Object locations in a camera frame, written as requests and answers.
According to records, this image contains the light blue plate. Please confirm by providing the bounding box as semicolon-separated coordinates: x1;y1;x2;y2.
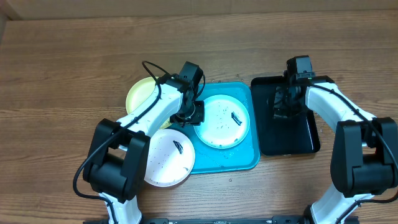
194;95;250;149

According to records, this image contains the dark green sponge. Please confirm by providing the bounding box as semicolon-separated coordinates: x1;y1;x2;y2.
273;87;286;118

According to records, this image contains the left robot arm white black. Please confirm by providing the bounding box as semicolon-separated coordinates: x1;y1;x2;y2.
72;62;205;223

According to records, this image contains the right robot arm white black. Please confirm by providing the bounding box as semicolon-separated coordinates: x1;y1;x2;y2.
272;55;397;223

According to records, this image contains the black plastic tray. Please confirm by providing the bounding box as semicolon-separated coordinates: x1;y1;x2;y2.
251;76;320;156

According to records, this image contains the teal plastic tray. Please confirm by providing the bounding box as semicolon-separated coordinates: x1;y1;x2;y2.
161;82;260;174

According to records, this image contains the black food scrap on white plate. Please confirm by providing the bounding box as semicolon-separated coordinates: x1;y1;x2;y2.
173;141;183;154

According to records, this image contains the black food scrap on blue plate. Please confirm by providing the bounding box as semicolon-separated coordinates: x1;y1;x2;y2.
231;112;242;126

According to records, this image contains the white pink plate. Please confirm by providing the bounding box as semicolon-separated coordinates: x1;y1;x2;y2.
144;129;195;187

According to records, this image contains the yellow plate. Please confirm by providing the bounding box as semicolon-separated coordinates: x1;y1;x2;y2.
126;77;172;132

